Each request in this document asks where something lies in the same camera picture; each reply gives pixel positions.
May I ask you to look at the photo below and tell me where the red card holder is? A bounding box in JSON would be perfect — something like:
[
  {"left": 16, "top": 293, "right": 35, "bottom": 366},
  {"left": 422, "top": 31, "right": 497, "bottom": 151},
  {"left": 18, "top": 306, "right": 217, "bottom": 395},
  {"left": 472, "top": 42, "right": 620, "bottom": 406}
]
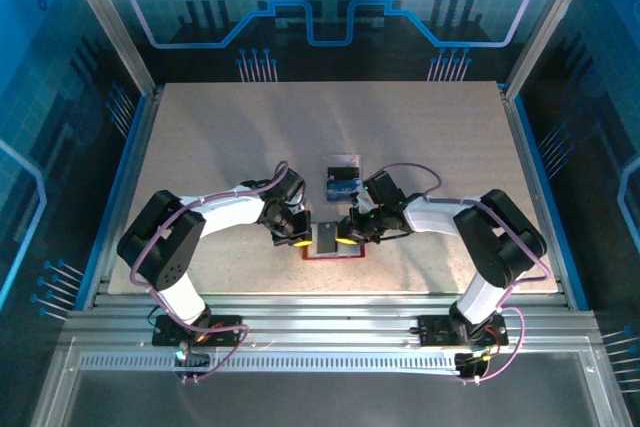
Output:
[{"left": 301, "top": 221, "right": 367, "bottom": 262}]

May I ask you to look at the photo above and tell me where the blue credit card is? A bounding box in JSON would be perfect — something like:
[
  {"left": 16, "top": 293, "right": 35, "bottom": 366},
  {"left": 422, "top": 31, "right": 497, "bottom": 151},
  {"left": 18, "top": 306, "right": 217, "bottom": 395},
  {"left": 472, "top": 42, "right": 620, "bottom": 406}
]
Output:
[
  {"left": 326, "top": 179, "right": 362, "bottom": 203},
  {"left": 314, "top": 221, "right": 337, "bottom": 255}
]

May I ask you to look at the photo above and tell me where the silver credit card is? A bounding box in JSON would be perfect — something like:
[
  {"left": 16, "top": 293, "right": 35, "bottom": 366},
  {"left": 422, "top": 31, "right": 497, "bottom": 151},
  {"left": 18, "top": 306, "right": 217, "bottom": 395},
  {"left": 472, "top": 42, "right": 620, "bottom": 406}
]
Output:
[{"left": 326, "top": 153, "right": 363, "bottom": 171}]

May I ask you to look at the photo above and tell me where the small blue black device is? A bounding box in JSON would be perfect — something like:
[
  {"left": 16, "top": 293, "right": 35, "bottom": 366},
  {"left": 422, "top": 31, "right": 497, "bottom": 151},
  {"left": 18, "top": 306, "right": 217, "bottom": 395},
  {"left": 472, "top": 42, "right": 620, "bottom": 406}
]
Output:
[{"left": 322, "top": 148, "right": 364, "bottom": 204}]

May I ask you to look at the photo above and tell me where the grey metal panel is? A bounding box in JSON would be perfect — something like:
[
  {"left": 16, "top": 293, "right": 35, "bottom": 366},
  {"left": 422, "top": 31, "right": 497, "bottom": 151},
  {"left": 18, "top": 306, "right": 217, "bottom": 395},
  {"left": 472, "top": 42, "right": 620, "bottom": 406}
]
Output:
[{"left": 29, "top": 336, "right": 631, "bottom": 427}]

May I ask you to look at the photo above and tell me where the blue table edge strip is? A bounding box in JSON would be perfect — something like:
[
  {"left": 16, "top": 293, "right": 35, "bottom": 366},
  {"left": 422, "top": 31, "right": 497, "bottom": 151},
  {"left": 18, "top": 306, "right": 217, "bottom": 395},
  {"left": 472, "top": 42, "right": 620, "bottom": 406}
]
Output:
[
  {"left": 73, "top": 94, "right": 151, "bottom": 311},
  {"left": 514, "top": 94, "right": 590, "bottom": 311}
]

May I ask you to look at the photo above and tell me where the aluminium cross rail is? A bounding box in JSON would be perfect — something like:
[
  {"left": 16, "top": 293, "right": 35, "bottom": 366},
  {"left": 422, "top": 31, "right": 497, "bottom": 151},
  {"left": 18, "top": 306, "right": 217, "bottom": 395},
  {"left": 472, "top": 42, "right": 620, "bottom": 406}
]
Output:
[{"left": 59, "top": 293, "right": 601, "bottom": 356}]

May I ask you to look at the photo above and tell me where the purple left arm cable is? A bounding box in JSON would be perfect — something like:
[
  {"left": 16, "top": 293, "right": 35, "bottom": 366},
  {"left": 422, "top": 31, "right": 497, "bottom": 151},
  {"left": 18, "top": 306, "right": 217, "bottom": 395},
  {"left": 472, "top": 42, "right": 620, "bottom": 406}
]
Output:
[{"left": 128, "top": 160, "right": 250, "bottom": 386}]

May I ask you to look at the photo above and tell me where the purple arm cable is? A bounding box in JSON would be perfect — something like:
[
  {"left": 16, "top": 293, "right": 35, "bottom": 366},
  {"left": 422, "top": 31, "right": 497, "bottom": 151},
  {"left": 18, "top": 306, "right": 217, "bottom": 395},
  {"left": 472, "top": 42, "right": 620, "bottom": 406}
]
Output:
[
  {"left": 369, "top": 162, "right": 551, "bottom": 386},
  {"left": 128, "top": 160, "right": 250, "bottom": 386}
]

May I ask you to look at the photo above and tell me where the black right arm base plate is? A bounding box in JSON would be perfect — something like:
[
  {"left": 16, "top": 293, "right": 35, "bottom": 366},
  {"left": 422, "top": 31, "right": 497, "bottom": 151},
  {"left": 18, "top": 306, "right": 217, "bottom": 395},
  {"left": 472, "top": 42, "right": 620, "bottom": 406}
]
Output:
[{"left": 417, "top": 315, "right": 510, "bottom": 348}]

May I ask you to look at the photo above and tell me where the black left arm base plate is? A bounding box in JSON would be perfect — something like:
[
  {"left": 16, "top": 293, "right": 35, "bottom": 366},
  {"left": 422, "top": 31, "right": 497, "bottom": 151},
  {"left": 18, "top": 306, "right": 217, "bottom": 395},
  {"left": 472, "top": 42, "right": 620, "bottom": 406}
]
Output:
[{"left": 152, "top": 315, "right": 243, "bottom": 348}]

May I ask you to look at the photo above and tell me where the slotted grey cable duct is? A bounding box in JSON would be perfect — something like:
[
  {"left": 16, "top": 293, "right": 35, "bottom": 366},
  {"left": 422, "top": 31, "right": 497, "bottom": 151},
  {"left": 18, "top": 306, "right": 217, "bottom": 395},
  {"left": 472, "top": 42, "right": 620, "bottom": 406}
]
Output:
[{"left": 78, "top": 351, "right": 469, "bottom": 373}]

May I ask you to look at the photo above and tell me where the aluminium side rail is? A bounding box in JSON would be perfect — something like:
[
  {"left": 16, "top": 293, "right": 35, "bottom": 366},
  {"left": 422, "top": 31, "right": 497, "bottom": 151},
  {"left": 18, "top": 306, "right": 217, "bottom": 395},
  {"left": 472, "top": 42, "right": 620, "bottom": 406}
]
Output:
[
  {"left": 84, "top": 86, "right": 166, "bottom": 308},
  {"left": 502, "top": 86, "right": 574, "bottom": 308}
]

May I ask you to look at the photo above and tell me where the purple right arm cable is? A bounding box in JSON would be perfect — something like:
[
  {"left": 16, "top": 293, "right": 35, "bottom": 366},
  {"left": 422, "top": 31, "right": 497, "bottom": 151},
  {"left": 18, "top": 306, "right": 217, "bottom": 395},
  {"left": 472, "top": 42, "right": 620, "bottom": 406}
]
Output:
[{"left": 369, "top": 162, "right": 551, "bottom": 386}]

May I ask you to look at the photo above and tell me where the aluminium frame post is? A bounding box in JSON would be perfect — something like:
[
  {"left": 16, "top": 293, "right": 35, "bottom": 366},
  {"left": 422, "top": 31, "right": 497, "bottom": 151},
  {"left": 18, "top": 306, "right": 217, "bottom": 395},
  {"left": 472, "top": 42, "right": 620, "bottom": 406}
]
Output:
[
  {"left": 504, "top": 0, "right": 603, "bottom": 98},
  {"left": 55, "top": 0, "right": 162, "bottom": 98}
]

